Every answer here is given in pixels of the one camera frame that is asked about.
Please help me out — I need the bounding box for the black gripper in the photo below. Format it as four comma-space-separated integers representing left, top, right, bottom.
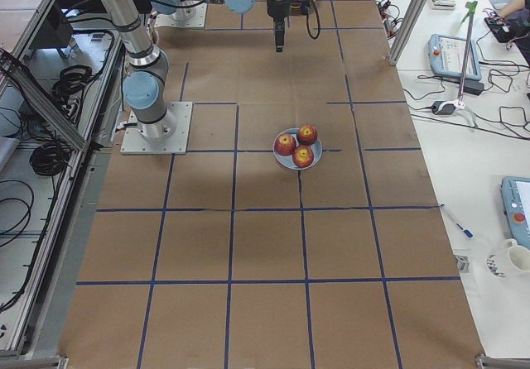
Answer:
267, 0, 291, 52

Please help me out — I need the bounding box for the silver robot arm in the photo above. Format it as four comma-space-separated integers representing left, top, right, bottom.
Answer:
151, 0, 196, 19
101, 0, 292, 142

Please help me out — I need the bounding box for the red apple on plate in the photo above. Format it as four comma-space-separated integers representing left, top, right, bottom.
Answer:
291, 145, 314, 168
296, 124, 318, 146
273, 133, 296, 156

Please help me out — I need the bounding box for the light blue plate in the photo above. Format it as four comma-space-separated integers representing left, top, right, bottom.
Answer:
272, 127, 323, 170

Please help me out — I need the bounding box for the teach pendant tablet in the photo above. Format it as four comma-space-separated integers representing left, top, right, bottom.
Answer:
427, 34, 482, 81

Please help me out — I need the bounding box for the long reach grabber tool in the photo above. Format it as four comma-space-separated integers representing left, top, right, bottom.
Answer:
451, 1, 478, 128

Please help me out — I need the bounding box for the black power adapter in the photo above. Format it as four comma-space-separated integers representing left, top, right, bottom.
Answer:
463, 79, 484, 96

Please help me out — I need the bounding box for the blue white pen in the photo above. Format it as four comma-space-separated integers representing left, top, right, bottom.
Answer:
440, 204, 474, 239

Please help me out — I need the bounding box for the white mug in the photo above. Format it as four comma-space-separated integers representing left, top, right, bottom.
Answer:
486, 238, 529, 278

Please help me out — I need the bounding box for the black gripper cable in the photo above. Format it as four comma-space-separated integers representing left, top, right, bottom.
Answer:
289, 0, 322, 40

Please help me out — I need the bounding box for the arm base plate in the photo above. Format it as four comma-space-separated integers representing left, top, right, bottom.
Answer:
152, 1, 207, 29
120, 102, 193, 155

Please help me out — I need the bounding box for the aluminium frame post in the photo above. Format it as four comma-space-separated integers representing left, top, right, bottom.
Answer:
387, 0, 427, 66

